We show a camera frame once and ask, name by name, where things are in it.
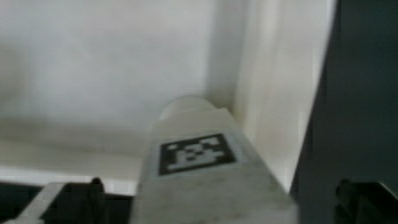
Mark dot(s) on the white square tabletop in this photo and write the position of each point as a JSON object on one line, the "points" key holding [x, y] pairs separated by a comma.
{"points": [[104, 57]]}

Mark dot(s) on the white leg with screw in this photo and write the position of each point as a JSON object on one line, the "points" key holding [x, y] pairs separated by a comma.
{"points": [[207, 184]]}

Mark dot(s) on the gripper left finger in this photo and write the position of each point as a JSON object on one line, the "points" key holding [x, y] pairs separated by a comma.
{"points": [[67, 204]]}

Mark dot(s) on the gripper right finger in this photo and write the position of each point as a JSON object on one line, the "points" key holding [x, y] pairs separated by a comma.
{"points": [[367, 203]]}

